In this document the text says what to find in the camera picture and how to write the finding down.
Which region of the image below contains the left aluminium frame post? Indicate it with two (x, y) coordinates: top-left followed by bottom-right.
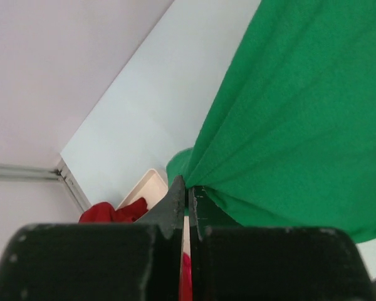
(0, 159), (91, 212)

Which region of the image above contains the dark red t-shirt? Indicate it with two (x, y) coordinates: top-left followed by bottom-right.
(78, 198), (149, 223)

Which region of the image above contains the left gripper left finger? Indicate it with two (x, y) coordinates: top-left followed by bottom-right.
(0, 176), (185, 300)

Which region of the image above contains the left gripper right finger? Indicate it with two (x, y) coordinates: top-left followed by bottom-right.
(187, 187), (375, 300)

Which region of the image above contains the pink t-shirt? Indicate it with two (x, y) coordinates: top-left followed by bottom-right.
(179, 253), (192, 301)

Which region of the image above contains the green t-shirt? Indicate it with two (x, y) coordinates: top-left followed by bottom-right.
(166, 1), (376, 243)

